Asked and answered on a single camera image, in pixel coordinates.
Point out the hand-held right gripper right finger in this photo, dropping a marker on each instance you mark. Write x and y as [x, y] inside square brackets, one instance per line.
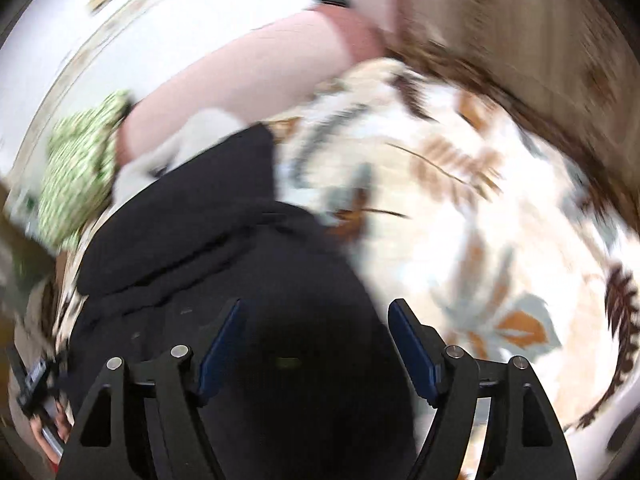
[407, 347]

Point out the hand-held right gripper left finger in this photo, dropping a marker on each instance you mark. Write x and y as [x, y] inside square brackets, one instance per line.
[220, 344]

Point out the black garment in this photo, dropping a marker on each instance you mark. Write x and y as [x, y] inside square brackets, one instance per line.
[280, 280]

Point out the person's left hand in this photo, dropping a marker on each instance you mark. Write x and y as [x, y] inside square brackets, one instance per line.
[61, 422]

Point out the floral leaf print bed sheet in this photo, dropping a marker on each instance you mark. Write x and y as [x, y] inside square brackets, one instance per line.
[450, 200]

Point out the white cloth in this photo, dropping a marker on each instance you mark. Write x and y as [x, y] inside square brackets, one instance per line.
[165, 155]

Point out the green checkered cloth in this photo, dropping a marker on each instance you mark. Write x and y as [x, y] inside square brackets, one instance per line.
[80, 170]

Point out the pink pillow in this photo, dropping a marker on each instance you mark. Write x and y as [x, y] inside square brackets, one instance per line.
[235, 75]

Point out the wooden headboard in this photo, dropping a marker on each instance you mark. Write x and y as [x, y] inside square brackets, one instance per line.
[525, 35]

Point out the small black object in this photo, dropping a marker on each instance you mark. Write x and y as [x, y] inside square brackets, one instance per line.
[334, 1]

